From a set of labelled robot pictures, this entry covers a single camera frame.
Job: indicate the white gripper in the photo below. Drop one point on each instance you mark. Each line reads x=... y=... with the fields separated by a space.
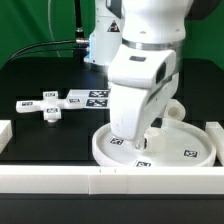
x=142 y=83

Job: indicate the white round table top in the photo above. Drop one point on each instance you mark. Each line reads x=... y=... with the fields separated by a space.
x=174 y=144

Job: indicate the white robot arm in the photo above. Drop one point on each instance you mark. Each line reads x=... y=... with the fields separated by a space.
x=139 y=44

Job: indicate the white right fence block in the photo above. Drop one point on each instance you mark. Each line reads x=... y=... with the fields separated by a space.
x=216 y=133

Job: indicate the white fence block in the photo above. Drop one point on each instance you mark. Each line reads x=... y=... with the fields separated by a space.
x=216 y=133
x=5 y=133

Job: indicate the white marker plate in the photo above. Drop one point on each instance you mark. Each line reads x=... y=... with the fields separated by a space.
x=87 y=99

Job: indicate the white cross-shaped table base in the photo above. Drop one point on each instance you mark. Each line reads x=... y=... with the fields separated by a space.
x=50 y=105

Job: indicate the black vertical pole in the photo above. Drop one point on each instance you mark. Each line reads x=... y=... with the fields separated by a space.
x=79 y=33

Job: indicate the white front fence bar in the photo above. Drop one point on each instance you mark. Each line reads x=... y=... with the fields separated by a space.
x=103 y=180

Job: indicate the white left fence block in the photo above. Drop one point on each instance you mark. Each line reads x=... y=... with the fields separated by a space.
x=5 y=133

